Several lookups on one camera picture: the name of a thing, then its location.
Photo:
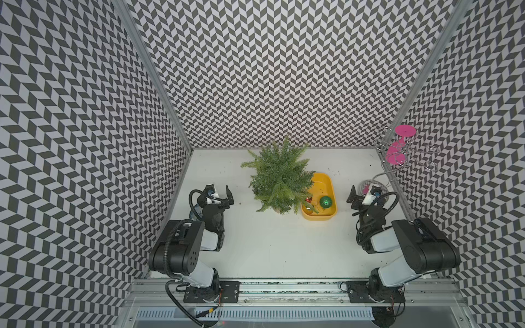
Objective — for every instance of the silver shiny ball ornament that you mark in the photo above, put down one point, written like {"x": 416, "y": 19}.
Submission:
{"x": 312, "y": 208}

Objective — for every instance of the wire stand with pink discs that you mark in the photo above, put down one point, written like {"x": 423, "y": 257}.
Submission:
{"x": 397, "y": 150}

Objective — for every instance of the small green christmas tree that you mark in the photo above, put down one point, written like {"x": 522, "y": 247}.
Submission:
{"x": 281, "y": 179}

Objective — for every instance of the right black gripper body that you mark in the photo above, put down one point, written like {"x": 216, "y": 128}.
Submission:
{"x": 357, "y": 205}

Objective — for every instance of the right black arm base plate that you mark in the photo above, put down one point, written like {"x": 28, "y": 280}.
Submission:
{"x": 366, "y": 292}

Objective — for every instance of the aluminium front rail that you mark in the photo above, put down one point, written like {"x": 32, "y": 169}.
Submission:
{"x": 309, "y": 292}

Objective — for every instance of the yellow plastic tray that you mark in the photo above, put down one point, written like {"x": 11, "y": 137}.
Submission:
{"x": 322, "y": 185}

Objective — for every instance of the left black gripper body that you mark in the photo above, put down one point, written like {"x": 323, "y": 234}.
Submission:
{"x": 224, "y": 203}

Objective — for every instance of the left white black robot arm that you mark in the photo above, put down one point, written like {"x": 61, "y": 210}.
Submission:
{"x": 176, "y": 253}

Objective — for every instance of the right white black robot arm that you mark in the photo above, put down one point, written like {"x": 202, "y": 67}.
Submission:
{"x": 424, "y": 247}

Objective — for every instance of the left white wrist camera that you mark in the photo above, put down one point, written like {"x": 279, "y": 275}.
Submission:
{"x": 211, "y": 195}

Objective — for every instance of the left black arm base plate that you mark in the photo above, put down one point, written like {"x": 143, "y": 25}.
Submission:
{"x": 226, "y": 291}

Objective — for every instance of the green glitter ball ornament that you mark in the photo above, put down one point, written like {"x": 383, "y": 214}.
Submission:
{"x": 326, "y": 202}

